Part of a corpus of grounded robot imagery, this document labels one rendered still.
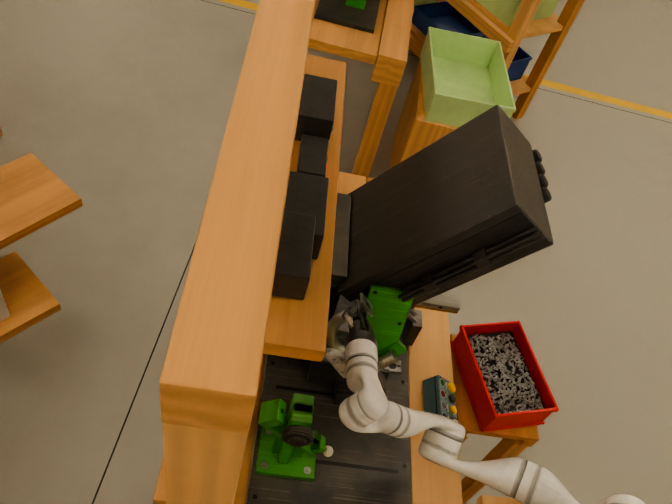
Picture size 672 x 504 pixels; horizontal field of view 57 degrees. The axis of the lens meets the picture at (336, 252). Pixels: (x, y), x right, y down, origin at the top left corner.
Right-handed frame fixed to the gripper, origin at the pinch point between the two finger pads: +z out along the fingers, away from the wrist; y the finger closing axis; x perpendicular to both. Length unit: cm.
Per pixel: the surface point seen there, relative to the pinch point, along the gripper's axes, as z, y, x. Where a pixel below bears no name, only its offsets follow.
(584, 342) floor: 119, -168, -40
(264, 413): -22.3, 1.5, 25.3
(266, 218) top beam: -58, 60, -22
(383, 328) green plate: 2.9, -10.7, -1.1
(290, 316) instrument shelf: -33.5, 30.4, -2.5
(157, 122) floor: 223, 21, 118
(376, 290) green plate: 2.9, 1.3, -5.8
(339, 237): 20.4, 9.8, -0.3
